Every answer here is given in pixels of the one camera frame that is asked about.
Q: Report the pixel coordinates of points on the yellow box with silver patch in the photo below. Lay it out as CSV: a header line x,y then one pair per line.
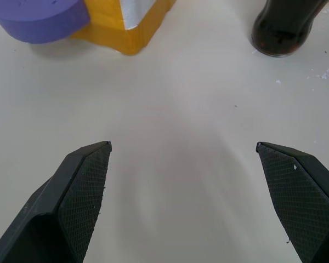
x,y
126,26

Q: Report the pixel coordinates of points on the dark cola bottle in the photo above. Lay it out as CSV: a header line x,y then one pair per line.
x,y
283,27

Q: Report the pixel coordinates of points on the purple round block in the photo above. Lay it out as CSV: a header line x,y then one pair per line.
x,y
37,19

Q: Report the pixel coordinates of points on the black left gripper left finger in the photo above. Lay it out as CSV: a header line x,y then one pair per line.
x,y
71,202

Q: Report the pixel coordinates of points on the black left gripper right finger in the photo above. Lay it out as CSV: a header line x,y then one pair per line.
x,y
299,202

